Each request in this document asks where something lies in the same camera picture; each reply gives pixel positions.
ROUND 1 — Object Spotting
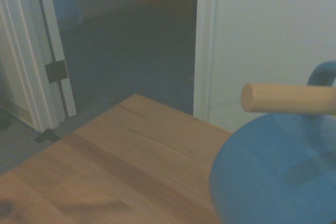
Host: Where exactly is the blue enamel mug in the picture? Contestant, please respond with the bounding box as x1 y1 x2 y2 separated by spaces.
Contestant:
208 60 336 224

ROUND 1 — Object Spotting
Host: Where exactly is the white door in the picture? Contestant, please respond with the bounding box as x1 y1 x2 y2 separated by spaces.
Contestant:
0 0 78 133

